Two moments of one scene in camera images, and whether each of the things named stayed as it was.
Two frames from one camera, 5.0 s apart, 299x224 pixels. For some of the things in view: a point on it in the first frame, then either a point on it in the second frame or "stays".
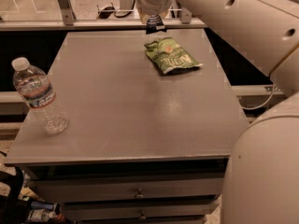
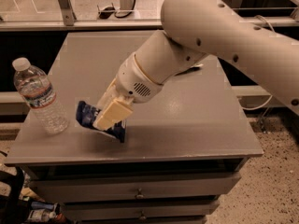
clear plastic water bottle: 35,87 stays
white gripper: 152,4 -> 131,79
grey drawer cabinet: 141,147 stays
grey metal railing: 68,22 stays
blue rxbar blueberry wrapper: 154,24 -> 87,116
